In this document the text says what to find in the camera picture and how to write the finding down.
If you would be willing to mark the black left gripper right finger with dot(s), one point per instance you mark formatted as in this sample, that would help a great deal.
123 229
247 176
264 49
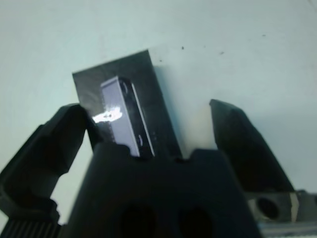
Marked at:
242 148

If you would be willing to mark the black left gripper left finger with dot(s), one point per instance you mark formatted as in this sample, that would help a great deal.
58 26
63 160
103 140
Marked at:
44 158

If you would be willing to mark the black printed box lid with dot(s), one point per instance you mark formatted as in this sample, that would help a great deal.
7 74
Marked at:
148 99

